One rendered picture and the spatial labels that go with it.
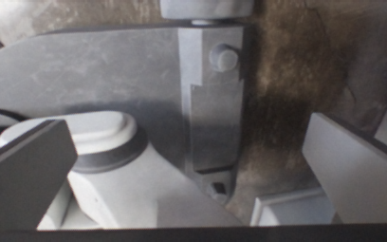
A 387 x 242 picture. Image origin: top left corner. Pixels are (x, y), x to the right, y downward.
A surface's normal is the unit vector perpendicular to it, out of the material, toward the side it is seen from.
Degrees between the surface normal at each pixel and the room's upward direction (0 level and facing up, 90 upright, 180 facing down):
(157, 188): 90
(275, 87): 0
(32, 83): 0
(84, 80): 0
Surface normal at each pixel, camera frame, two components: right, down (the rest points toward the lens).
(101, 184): -0.03, -0.87
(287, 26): 0.20, 0.47
